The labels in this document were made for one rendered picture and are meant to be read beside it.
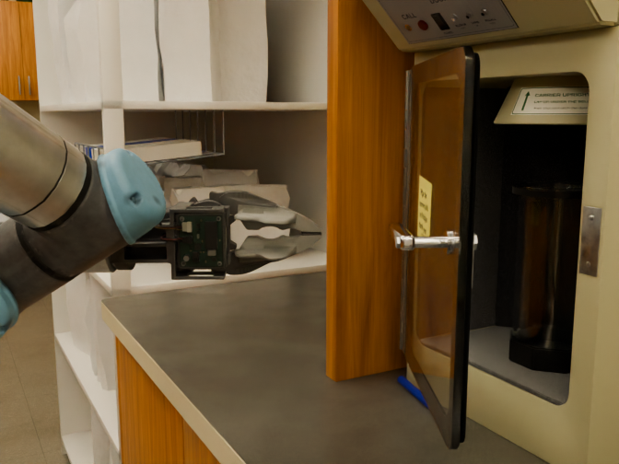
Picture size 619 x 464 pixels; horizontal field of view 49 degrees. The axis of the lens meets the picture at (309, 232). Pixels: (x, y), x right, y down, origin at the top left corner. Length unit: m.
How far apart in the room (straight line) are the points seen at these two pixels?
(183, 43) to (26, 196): 1.33
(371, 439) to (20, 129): 0.55
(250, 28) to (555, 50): 1.33
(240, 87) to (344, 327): 1.11
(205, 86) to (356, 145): 0.92
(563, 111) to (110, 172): 0.49
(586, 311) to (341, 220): 0.37
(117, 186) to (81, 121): 2.17
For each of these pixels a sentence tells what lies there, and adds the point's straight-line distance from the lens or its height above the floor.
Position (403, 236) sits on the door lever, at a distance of 0.69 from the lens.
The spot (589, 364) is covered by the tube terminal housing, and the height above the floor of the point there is 1.07.
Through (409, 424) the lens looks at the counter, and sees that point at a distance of 0.91.
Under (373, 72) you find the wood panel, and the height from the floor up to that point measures 1.39.
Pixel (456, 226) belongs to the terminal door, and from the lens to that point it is 0.67.
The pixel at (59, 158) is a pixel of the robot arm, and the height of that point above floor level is 1.29.
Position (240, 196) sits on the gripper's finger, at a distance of 0.73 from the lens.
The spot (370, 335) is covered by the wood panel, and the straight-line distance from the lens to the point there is 1.04.
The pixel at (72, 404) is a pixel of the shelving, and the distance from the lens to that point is 2.95.
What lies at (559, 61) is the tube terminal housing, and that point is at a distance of 0.78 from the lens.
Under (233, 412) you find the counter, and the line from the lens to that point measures 0.94.
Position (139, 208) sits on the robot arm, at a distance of 0.58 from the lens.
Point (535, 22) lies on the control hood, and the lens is 0.76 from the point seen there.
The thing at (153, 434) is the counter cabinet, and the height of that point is 0.75.
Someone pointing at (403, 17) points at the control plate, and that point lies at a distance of 0.89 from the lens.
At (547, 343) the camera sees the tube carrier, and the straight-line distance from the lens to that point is 0.90.
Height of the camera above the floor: 1.33
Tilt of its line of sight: 10 degrees down
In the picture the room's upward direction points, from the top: straight up
